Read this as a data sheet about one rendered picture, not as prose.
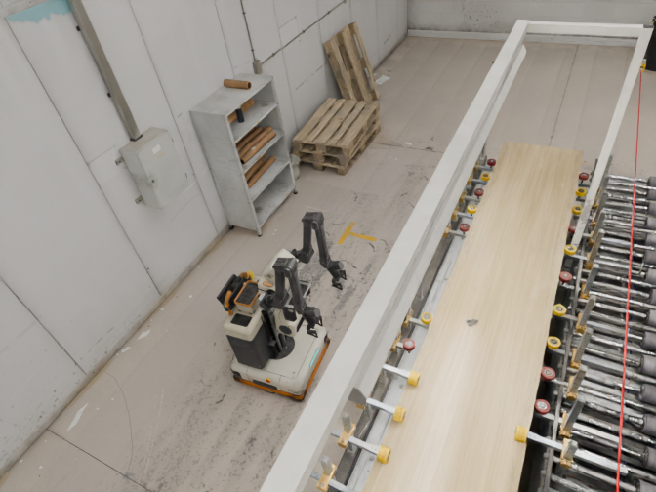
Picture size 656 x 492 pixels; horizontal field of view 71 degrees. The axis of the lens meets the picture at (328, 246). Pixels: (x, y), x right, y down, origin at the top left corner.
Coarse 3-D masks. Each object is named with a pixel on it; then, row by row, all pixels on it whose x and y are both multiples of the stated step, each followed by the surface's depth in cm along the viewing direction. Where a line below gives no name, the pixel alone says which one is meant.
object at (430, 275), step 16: (480, 160) 477; (464, 208) 425; (448, 240) 397; (432, 272) 372; (416, 304) 351; (400, 352) 321; (384, 384) 305; (368, 416) 290; (368, 432) 287; (352, 464) 271; (336, 480) 265
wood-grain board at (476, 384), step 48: (528, 144) 452; (528, 192) 399; (480, 240) 364; (528, 240) 358; (480, 288) 329; (528, 288) 324; (432, 336) 304; (480, 336) 300; (528, 336) 296; (432, 384) 280; (480, 384) 276; (528, 384) 272; (432, 432) 258; (480, 432) 255; (384, 480) 243; (432, 480) 240; (480, 480) 237
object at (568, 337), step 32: (576, 224) 468; (576, 288) 326; (640, 288) 348; (640, 320) 328; (640, 384) 283; (608, 416) 275; (640, 416) 269; (544, 448) 275; (608, 448) 269; (640, 448) 256; (544, 480) 242; (576, 480) 259
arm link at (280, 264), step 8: (280, 264) 269; (288, 264) 267; (296, 264) 270; (280, 272) 273; (280, 280) 280; (280, 288) 286; (280, 296) 291; (288, 296) 300; (272, 304) 297; (280, 304) 293
